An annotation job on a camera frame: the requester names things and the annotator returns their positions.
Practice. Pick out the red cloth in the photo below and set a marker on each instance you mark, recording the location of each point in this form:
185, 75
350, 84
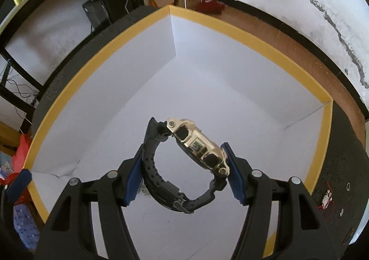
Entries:
210, 6

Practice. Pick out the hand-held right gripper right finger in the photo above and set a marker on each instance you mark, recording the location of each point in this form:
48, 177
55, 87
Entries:
235, 179

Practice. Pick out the red bag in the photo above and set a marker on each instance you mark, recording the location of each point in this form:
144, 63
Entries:
21, 147

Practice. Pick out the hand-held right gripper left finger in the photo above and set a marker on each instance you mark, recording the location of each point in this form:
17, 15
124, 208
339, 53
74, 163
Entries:
133, 179

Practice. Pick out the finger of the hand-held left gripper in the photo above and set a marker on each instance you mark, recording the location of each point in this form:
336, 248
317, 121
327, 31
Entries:
18, 184

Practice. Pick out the yellow white cardboard box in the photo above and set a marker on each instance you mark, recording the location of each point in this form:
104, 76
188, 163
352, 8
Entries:
216, 75

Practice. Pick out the black metal desk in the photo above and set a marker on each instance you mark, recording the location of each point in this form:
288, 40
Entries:
17, 64

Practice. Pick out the blue dotted cloth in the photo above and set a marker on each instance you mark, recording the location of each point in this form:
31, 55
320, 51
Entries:
26, 225

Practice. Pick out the black patterned mat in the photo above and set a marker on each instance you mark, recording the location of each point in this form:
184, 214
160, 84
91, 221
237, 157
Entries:
346, 162

